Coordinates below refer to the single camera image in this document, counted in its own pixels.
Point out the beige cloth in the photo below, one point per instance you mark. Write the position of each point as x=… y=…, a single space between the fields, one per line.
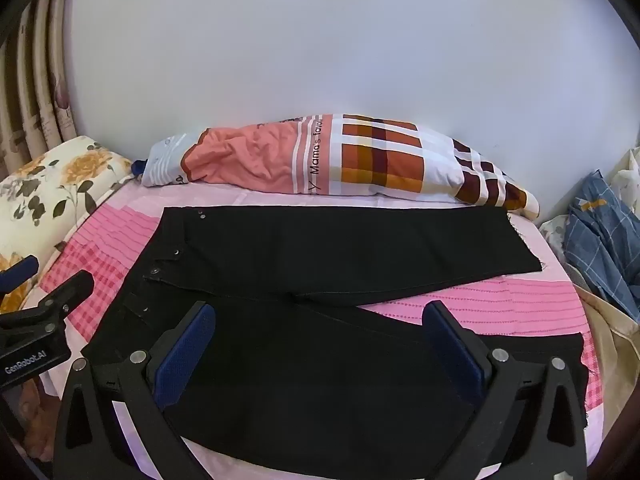
x=615 y=360

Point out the orange striped blanket roll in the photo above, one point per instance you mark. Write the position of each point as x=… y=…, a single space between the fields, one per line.
x=260 y=160

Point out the small blue object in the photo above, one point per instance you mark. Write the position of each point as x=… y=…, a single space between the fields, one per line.
x=138 y=166

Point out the blue plaid cloth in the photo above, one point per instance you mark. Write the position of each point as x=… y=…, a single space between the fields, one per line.
x=600 y=240

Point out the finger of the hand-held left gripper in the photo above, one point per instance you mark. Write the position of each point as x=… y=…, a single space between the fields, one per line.
x=22 y=267
x=70 y=292

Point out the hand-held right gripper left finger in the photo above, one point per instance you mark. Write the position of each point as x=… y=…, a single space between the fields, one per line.
x=184 y=352

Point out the black pants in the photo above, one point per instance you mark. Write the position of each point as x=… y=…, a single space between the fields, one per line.
x=300 y=260

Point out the pink checked bed sheet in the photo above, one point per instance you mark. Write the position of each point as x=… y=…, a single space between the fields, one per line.
x=500 y=300

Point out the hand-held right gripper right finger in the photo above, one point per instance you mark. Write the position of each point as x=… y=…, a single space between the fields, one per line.
x=457 y=355

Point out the yellow floral pillow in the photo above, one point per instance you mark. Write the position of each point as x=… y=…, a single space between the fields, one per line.
x=50 y=185

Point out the beige patterned curtain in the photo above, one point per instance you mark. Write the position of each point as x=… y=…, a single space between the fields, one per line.
x=30 y=85

